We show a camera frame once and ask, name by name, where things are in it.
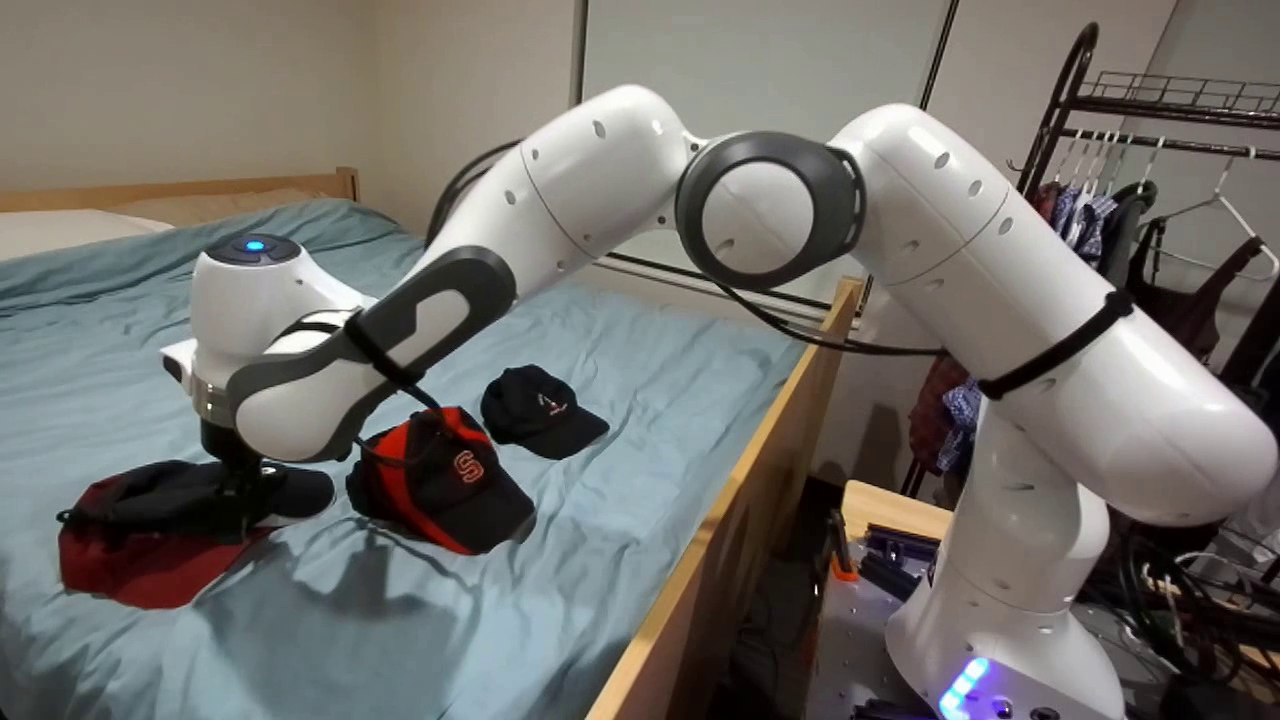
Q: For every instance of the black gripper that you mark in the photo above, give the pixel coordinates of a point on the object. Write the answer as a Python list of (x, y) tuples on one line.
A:
[(249, 487)]

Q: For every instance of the black cap orange brim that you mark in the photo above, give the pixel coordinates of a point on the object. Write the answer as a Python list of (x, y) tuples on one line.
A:
[(436, 478)]

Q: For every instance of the black cap red white logo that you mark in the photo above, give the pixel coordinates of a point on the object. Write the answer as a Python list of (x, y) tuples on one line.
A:
[(541, 414)]

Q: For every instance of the black cap white swoosh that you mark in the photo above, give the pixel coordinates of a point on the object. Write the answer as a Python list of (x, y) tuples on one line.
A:
[(185, 497)]

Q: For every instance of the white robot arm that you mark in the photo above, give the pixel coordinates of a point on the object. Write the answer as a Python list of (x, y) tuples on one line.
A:
[(1088, 404)]

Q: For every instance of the white pillow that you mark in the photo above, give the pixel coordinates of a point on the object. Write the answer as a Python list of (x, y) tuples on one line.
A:
[(50, 228)]

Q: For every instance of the blue bed sheet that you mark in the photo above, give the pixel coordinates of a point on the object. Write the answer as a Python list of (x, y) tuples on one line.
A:
[(335, 626)]

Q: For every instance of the window blind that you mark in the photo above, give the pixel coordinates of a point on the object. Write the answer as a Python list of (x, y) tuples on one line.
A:
[(793, 66)]

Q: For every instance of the perforated metal work table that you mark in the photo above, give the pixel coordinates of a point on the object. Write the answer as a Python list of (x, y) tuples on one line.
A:
[(851, 675)]

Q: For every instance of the wooden bed frame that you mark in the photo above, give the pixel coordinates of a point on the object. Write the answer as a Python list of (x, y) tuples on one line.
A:
[(723, 532)]

